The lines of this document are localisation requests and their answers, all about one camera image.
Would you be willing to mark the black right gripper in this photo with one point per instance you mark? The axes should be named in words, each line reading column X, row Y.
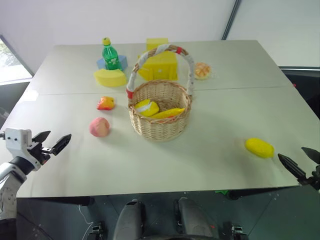
column 313, row 178

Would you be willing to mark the green plastic soda bottle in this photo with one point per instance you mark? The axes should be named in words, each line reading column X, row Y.
column 111, row 58

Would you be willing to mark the small green object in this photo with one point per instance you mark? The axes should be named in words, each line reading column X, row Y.
column 221, row 192

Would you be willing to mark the wicker basket with handle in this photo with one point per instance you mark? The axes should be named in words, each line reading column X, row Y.
column 160, row 127

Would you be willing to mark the large yellow foam block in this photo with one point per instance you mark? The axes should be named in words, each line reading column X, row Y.
column 162, row 65

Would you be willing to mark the grey metal pole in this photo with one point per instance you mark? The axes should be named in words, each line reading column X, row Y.
column 231, row 20

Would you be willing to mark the pink peach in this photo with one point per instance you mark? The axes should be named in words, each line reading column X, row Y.
column 99, row 127

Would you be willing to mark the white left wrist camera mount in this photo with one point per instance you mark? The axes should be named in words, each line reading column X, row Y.
column 15, row 140

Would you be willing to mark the window with dark frame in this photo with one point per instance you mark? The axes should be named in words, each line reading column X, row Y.
column 10, row 62

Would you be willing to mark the dark rounded robot leg shape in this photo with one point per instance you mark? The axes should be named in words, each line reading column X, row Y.
column 128, row 222
column 195, row 220

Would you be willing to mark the yellow arched foam block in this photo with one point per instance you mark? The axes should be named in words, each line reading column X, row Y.
column 110, row 78

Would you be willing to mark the red and yellow apple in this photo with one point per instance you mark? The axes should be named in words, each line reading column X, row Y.
column 105, row 103

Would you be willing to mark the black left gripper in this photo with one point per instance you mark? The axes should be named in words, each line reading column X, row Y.
column 37, row 151

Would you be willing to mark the small yellow foam block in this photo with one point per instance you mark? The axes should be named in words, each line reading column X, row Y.
column 155, row 43

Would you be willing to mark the yellow lemon with white band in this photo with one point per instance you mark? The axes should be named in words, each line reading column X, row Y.
column 147, row 108

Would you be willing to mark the orange and white bun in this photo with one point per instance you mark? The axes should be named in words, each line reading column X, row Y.
column 202, row 70

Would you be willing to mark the blue foam block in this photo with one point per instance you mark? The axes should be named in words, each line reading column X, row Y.
column 124, row 61

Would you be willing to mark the dark furniture beside table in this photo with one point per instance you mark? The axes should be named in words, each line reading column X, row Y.
column 303, row 82

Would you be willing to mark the yellow banana in basket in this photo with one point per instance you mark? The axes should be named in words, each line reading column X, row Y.
column 168, row 113

